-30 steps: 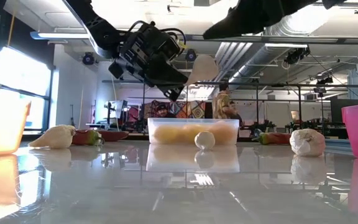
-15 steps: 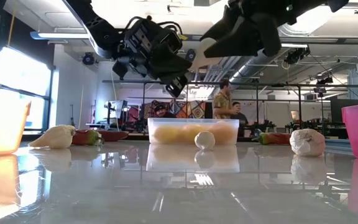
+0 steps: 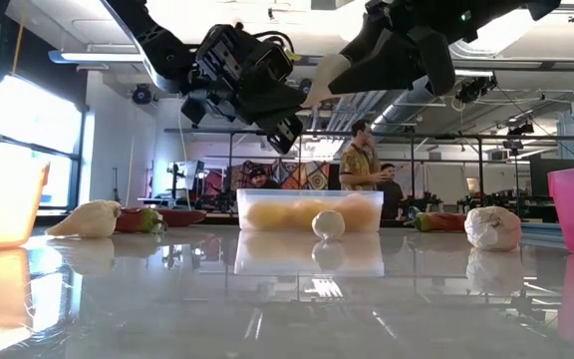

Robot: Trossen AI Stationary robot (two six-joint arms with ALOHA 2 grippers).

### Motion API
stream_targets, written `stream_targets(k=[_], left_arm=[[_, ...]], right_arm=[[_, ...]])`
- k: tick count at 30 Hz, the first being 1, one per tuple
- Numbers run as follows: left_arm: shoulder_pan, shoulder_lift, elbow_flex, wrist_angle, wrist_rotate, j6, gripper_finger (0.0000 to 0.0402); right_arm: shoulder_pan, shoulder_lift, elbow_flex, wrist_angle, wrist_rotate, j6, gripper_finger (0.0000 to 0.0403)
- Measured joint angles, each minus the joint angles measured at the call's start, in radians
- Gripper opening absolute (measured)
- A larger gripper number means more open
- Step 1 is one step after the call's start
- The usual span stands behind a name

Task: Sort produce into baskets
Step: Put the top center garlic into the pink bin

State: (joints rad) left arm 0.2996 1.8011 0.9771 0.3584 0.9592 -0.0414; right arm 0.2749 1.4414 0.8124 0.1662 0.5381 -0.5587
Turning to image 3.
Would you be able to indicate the orange plastic bin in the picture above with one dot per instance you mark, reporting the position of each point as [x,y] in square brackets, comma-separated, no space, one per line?
[3,209]

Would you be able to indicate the large bright window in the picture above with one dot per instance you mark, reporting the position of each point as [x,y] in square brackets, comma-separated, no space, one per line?
[33,124]

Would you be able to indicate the person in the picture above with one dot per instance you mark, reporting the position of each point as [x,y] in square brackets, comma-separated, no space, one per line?
[262,179]
[391,194]
[359,167]

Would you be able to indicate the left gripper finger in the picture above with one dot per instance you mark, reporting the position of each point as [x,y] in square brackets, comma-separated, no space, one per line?
[279,87]
[277,119]

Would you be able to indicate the background robot workstation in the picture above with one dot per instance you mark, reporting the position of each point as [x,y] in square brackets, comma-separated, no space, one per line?
[187,172]

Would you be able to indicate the colourful wall tapestry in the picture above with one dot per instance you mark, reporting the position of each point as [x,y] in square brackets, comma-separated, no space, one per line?
[307,174]

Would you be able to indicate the yellow tape tag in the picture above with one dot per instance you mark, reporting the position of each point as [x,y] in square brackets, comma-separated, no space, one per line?
[294,55]

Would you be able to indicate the white garlic bulb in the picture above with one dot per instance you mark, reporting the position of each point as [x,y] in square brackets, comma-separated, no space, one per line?
[324,77]
[328,225]
[87,220]
[491,229]

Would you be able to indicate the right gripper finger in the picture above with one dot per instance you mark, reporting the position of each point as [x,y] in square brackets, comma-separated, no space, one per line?
[386,65]
[372,35]

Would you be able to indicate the long ceiling light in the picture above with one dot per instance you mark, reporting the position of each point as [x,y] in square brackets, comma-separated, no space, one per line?
[92,56]

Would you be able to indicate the red dish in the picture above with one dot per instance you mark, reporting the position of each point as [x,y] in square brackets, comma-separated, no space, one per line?
[182,218]

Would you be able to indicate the black metal rack frame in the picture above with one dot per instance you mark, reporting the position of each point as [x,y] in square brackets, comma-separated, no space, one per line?
[207,131]

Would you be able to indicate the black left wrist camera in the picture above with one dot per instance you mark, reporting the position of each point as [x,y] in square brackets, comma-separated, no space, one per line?
[272,60]

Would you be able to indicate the round black ceiling device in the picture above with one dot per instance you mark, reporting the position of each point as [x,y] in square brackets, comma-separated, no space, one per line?
[141,94]

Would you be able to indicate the red pepper green stem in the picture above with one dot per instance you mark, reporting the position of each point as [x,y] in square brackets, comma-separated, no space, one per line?
[441,223]
[135,220]

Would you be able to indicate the dark background monitor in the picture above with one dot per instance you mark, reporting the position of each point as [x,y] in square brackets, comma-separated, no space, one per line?
[558,177]

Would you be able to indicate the clear plastic bin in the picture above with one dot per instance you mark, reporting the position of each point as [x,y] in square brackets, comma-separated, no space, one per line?
[312,193]

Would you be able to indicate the silver ceiling duct pipes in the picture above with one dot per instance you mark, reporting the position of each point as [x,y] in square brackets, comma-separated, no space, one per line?
[396,117]

